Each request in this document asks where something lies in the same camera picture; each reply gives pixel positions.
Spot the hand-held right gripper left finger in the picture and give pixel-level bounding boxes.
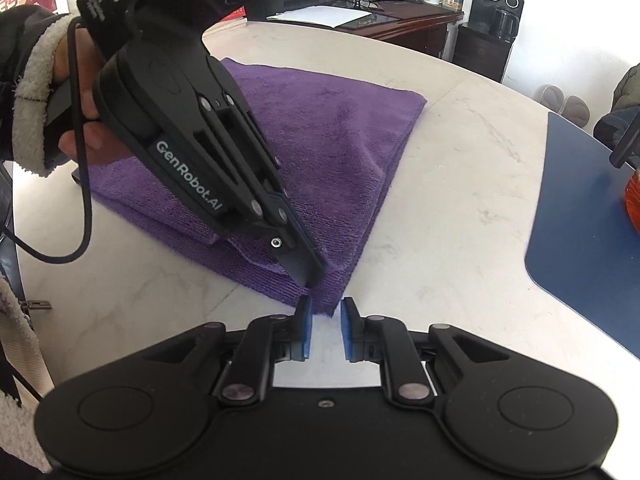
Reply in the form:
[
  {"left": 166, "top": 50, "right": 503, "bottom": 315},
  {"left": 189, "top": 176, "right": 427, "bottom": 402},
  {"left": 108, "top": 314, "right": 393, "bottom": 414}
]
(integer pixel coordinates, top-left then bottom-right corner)
[{"left": 145, "top": 296, "right": 315, "bottom": 407}]

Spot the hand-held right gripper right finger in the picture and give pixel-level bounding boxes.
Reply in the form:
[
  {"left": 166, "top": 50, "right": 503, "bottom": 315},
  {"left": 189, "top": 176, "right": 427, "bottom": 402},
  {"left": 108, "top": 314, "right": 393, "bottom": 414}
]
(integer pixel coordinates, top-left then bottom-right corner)
[{"left": 339, "top": 297, "right": 508, "bottom": 407}]

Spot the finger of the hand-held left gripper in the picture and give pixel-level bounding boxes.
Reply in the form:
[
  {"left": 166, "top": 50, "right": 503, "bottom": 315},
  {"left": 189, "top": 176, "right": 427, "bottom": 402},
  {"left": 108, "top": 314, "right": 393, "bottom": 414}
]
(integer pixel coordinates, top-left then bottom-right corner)
[
  {"left": 200, "top": 95, "right": 322, "bottom": 290},
  {"left": 207, "top": 57, "right": 327, "bottom": 273}
]

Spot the purple towel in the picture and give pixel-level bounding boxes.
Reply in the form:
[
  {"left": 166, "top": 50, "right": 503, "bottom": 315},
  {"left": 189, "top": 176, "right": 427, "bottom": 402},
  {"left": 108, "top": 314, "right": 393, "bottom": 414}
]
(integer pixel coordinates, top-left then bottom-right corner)
[{"left": 72, "top": 57, "right": 428, "bottom": 318}]

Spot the person's left forearm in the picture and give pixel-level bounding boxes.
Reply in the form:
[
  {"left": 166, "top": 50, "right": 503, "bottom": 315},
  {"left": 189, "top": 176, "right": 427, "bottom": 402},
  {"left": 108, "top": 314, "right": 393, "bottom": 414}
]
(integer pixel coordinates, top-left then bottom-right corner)
[{"left": 0, "top": 5, "right": 76, "bottom": 178}]

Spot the person's left hand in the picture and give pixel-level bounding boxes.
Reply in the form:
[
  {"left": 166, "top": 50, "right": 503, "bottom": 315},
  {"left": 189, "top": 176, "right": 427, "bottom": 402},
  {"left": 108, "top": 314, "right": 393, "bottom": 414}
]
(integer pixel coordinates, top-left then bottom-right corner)
[{"left": 52, "top": 30, "right": 133, "bottom": 166}]

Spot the white paper stack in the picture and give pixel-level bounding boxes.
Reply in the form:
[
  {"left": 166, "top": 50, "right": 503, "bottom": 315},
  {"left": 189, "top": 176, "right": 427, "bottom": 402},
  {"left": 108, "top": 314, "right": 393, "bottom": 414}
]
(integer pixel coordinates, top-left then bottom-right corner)
[{"left": 265, "top": 5, "right": 373, "bottom": 29}]

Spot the black tablet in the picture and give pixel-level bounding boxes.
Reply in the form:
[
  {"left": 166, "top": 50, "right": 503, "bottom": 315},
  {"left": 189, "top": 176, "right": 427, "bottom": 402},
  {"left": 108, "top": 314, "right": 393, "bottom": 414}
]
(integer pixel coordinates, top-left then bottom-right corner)
[{"left": 340, "top": 10, "right": 401, "bottom": 31}]

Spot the dark wooden desk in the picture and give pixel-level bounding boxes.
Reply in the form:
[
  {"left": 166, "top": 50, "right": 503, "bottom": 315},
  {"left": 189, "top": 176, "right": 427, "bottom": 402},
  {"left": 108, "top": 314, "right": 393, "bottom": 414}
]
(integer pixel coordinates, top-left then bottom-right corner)
[{"left": 265, "top": 0, "right": 466, "bottom": 61}]

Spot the black tea bar machine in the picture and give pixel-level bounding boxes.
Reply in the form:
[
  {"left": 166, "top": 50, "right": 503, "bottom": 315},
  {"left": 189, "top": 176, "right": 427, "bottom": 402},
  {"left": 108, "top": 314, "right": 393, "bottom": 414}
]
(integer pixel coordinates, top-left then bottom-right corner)
[{"left": 452, "top": 0, "right": 525, "bottom": 83}]

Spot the blue mat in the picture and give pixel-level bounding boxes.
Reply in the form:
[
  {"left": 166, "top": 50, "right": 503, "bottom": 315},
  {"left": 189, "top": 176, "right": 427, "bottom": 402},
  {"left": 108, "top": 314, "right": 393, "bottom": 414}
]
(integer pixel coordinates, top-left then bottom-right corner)
[{"left": 525, "top": 111, "right": 640, "bottom": 361}]

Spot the grey fluffy slipper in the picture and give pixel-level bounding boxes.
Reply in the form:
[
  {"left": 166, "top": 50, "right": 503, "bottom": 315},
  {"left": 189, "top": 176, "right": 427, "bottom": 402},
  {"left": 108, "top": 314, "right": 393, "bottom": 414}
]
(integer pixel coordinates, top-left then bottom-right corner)
[
  {"left": 532, "top": 84, "right": 566, "bottom": 111},
  {"left": 557, "top": 95, "right": 593, "bottom": 128}
]

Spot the person's fleece lined jacket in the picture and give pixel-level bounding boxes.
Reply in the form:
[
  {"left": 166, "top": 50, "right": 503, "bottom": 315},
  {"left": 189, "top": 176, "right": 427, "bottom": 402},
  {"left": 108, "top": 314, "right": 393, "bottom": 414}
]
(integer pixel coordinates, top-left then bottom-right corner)
[{"left": 0, "top": 160, "right": 56, "bottom": 478}]

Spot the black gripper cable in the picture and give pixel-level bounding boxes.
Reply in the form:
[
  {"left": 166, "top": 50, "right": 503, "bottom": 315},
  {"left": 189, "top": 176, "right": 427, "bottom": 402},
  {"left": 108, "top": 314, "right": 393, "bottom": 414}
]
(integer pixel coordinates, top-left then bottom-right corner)
[{"left": 0, "top": 17, "right": 96, "bottom": 263}]

